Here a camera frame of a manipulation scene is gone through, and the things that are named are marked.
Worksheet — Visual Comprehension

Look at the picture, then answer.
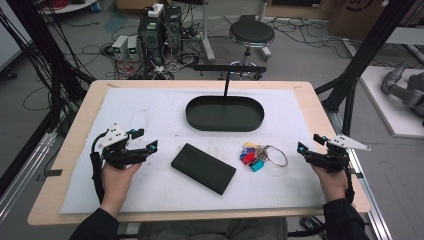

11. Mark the person's left hand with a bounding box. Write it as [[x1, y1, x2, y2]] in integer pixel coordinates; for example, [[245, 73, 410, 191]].
[[100, 161, 143, 215]]

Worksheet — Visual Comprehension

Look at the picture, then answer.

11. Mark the white table leg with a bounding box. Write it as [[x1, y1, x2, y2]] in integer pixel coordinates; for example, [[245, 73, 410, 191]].
[[199, 0, 217, 63]]

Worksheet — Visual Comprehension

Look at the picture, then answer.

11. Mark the grey bench power supply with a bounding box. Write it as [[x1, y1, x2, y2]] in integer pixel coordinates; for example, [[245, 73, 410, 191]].
[[126, 35, 141, 62], [111, 35, 130, 62]]

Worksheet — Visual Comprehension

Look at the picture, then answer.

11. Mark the black rectangular wallet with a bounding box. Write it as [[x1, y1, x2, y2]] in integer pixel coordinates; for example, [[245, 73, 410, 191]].
[[170, 142, 237, 196]]

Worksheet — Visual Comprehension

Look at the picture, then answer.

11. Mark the left hand-held gripper cable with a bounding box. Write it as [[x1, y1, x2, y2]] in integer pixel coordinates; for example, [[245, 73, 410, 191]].
[[90, 131, 109, 205]]

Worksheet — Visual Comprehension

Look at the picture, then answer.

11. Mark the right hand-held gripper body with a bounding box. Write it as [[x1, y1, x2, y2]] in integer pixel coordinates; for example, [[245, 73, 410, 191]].
[[308, 133, 372, 174]]

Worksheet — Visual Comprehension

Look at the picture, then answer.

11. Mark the wooden table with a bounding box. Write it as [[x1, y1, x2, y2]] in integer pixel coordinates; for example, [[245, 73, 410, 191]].
[[27, 79, 372, 227]]

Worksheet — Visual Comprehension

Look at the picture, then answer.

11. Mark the white table mat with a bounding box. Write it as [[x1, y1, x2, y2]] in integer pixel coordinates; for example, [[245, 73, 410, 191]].
[[59, 87, 327, 215]]

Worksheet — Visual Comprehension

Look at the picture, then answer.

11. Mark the right hand-held gripper cable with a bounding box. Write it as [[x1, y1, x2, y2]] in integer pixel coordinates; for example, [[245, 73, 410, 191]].
[[344, 165, 356, 205]]

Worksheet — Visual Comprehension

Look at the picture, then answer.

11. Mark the black round stool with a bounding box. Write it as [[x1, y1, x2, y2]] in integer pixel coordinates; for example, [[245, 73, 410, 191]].
[[228, 19, 276, 81]]

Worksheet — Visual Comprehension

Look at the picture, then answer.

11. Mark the hand-held gripper cable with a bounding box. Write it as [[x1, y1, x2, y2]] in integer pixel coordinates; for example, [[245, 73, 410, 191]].
[[90, 131, 109, 205], [344, 165, 356, 205]]

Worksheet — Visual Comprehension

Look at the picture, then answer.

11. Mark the black computer tower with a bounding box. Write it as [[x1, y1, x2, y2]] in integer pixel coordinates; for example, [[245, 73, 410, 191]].
[[162, 5, 183, 52], [137, 13, 165, 67]]

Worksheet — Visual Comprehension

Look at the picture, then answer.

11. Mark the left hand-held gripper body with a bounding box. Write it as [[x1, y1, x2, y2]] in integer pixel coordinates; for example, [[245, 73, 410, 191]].
[[98, 123, 148, 170]]

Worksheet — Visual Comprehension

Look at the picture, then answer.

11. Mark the person's right hand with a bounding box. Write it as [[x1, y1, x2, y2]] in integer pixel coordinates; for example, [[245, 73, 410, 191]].
[[311, 164, 350, 203]]

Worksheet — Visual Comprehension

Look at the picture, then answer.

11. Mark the black frame strut with cables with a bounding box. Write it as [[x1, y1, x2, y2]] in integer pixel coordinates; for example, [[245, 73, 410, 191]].
[[0, 0, 96, 134]]

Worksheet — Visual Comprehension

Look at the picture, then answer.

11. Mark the white platform board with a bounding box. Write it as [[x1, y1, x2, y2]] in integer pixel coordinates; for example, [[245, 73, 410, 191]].
[[359, 65, 424, 139]]

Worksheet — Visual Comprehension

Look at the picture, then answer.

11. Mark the cardboard box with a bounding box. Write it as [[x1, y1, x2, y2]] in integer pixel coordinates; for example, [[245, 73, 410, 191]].
[[327, 0, 389, 42]]

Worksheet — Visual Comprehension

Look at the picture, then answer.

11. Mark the black oval tray with hanger bar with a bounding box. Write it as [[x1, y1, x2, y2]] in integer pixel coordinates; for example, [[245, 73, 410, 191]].
[[185, 64, 268, 133]]

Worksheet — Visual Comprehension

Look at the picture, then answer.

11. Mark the white power strip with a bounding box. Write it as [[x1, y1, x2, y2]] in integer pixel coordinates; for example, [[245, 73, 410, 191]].
[[147, 3, 165, 19]]

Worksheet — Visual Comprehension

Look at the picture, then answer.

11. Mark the key ring with coloured tags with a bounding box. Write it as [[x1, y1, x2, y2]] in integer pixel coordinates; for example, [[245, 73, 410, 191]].
[[238, 141, 289, 173]]

